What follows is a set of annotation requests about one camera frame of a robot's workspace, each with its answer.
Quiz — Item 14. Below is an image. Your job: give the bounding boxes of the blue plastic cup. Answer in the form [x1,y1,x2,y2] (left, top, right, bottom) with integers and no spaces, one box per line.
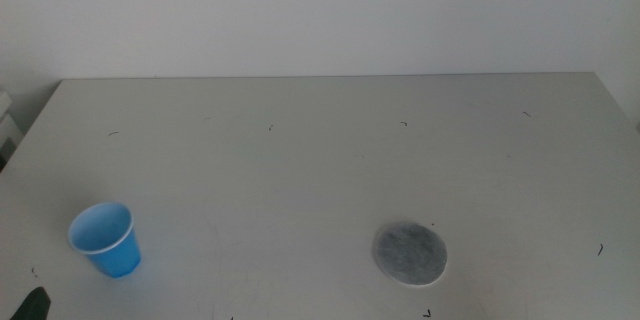
[67,202,142,279]

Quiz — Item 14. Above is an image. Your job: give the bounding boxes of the grey round felt cup mat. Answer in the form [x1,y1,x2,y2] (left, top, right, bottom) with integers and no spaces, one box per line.
[371,220,449,287]

